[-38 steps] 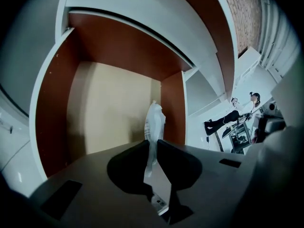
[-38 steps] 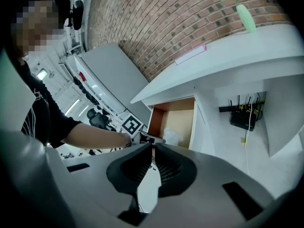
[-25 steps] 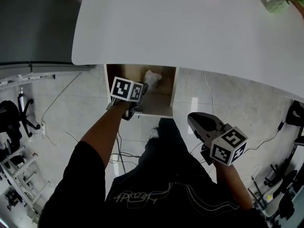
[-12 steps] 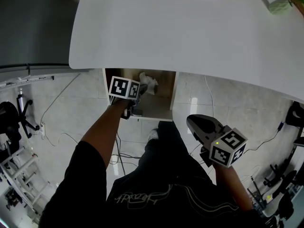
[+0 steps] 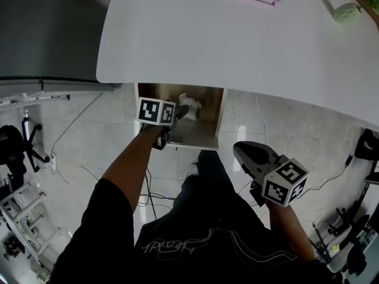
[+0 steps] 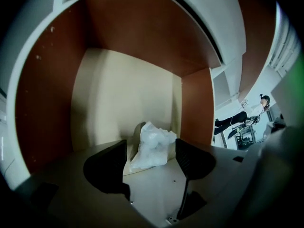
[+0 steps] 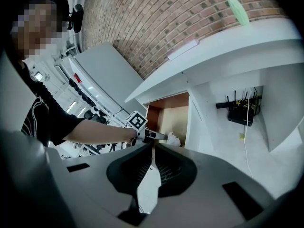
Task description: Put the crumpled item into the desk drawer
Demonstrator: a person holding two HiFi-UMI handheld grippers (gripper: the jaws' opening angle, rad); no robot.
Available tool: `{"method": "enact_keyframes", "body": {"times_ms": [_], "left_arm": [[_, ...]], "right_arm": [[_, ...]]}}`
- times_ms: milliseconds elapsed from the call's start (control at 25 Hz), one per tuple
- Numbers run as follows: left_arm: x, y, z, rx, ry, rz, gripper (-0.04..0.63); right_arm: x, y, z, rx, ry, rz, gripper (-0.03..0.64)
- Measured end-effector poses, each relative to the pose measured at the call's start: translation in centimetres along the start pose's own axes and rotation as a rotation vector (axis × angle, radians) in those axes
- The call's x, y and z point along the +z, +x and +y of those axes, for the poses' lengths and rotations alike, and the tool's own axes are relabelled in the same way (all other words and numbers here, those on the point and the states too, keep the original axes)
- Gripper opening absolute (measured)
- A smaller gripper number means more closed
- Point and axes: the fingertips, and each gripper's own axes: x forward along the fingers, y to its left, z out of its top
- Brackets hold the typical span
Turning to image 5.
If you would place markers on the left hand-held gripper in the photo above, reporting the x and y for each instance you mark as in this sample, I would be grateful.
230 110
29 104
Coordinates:
154 112

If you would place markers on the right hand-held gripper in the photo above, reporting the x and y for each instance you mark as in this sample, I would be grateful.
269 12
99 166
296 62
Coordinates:
281 185

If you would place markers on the white cloth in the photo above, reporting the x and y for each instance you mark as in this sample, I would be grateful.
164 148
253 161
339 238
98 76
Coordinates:
191 103

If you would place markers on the white drawer with brown bottom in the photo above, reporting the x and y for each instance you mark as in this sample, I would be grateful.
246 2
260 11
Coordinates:
204 129

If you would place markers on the person's right forearm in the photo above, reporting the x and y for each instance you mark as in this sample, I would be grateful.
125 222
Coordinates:
288 232

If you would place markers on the person's left forearm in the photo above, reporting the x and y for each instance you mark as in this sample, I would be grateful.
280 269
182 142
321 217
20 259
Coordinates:
130 164

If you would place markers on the person's black trousers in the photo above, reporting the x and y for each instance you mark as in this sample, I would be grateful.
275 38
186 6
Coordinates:
207 185

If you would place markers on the person's white shoe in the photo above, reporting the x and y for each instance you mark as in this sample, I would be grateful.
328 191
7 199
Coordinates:
192 170

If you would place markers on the white desk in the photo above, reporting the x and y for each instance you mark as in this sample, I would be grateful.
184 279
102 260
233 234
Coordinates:
222 46

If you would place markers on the person's black printed shirt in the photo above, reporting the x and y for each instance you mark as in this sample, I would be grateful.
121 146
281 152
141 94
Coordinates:
192 253

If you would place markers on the black bag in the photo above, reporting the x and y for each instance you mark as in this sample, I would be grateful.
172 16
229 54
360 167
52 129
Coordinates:
368 146

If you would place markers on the black floor stand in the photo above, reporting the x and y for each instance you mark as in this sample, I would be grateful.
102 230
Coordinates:
352 226

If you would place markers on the small white power strip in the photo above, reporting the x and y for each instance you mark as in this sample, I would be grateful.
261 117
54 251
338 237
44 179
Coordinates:
54 162

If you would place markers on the white metal shelf rack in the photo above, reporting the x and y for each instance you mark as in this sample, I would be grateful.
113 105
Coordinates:
35 98

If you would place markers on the grey refrigerator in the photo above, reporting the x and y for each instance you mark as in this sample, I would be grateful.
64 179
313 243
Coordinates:
50 34

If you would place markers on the pale green vase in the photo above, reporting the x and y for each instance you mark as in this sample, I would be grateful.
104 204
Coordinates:
346 13

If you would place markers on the black office chair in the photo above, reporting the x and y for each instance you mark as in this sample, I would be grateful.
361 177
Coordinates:
14 149

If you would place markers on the white low frame rack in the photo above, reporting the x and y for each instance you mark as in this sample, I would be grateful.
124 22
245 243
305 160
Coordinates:
26 217

